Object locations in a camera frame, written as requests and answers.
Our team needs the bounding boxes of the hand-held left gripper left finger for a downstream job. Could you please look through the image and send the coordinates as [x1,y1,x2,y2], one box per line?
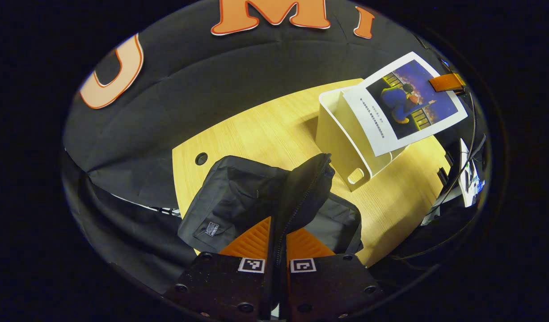
[163,217,275,320]

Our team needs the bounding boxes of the black schoolbag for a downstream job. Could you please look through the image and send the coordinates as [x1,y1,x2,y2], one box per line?
[177,153,363,264]

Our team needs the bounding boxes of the white bookshelf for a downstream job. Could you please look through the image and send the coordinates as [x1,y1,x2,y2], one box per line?
[316,86,409,192]

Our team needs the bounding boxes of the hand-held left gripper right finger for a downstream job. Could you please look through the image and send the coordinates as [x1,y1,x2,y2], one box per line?
[279,228,384,320]

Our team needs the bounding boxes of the black backdrop cloth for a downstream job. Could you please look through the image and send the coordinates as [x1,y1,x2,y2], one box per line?
[62,0,476,291]

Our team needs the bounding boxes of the blue picture cover book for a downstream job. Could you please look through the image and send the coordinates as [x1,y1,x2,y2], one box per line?
[343,51,469,157]

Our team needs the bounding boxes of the white lit screen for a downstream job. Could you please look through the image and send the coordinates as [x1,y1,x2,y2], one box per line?
[459,138,486,208]

